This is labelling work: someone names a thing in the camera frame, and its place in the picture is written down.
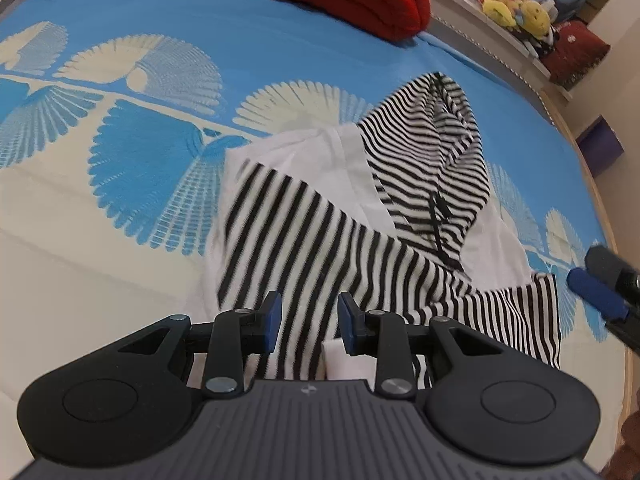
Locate purple box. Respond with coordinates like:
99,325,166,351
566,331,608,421
575,115,624,179

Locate black white striped hooded top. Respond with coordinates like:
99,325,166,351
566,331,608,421
202,72,562,391

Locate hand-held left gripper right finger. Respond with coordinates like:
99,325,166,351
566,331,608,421
337,291,505,401

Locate blue fan patterned bed sheet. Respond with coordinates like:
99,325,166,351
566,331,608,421
0,0,632,480

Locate brown cloth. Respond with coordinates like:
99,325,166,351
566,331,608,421
599,404,640,480

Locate white window sill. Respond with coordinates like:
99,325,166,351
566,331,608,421
424,0,572,107

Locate dark red bag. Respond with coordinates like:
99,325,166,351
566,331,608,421
541,20,612,87

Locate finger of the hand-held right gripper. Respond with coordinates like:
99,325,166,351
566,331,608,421
567,266,640,353
585,244,640,307

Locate wooden bed frame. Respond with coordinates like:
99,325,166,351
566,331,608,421
544,91,635,411

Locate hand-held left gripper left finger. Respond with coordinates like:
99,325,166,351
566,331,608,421
119,290,283,401

